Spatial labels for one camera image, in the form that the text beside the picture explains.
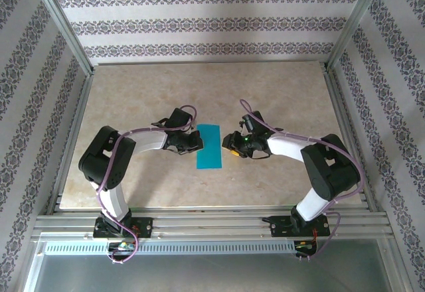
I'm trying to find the teal paper sheet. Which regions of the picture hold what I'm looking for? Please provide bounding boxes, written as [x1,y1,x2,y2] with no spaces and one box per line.
[195,123,223,171]

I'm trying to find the grey metal sheet panel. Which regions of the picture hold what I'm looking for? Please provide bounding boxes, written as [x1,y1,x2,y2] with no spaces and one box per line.
[20,238,406,292]

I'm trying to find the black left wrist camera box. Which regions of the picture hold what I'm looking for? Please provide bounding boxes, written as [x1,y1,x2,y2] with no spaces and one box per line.
[168,107,194,129]

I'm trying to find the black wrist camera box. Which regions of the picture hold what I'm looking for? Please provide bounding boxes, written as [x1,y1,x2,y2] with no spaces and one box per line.
[168,107,194,129]
[241,110,266,133]

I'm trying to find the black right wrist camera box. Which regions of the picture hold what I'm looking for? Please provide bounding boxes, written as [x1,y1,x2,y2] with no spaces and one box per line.
[241,110,266,133]

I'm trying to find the wide aluminium mounting rail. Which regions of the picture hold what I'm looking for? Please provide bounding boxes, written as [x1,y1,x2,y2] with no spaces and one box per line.
[31,204,394,240]

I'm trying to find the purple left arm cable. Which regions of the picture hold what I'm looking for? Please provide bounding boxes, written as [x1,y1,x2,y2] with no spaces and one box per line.
[96,104,199,266]

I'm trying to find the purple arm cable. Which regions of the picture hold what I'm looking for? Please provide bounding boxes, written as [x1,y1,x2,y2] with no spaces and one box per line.
[239,98,366,263]
[96,104,199,266]

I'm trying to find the thin aluminium table edge rail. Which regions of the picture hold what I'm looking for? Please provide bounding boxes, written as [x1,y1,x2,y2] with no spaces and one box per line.
[96,60,328,66]

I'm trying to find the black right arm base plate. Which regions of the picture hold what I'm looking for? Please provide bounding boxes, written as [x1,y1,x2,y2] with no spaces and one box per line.
[270,215,331,238]

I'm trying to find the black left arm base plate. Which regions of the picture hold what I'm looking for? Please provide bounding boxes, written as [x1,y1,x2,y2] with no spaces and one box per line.
[93,216,154,239]

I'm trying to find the aluminium side rail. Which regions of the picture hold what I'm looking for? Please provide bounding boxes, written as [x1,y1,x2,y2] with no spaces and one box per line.
[322,65,379,212]
[45,72,96,216]

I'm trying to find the slotted grey cable duct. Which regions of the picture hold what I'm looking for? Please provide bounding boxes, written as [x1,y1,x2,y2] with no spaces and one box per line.
[42,241,297,256]

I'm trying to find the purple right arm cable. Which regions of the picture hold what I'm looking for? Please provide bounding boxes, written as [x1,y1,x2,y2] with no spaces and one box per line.
[239,98,366,263]

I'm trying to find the aluminium frame post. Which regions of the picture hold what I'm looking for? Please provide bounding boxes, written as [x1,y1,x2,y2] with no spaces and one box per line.
[28,0,96,76]
[324,0,388,71]

